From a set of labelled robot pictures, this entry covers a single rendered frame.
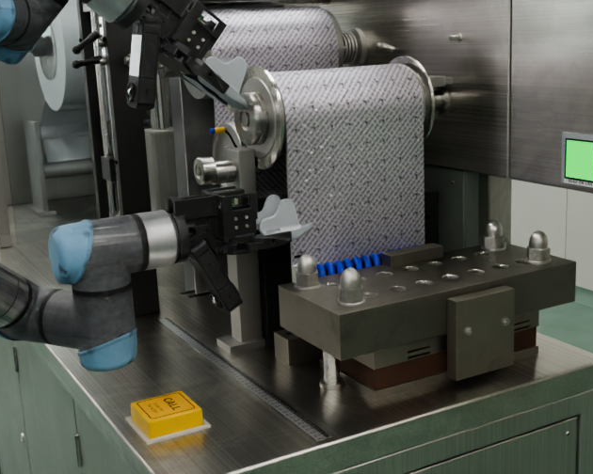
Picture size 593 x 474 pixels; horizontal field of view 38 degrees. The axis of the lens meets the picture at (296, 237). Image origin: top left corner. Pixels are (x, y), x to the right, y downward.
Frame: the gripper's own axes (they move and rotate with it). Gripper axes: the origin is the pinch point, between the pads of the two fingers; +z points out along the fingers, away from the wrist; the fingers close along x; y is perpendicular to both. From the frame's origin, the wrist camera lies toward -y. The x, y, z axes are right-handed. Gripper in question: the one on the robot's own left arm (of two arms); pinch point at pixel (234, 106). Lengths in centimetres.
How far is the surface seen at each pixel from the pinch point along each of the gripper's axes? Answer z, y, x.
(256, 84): 1.0, 4.5, 0.2
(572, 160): 33.5, 16.7, -27.8
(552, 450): 55, -17, -31
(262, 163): 8.3, -4.1, 0.1
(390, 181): 25.3, 4.5, -5.4
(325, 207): 18.0, -4.6, -5.4
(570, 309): 276, 65, 176
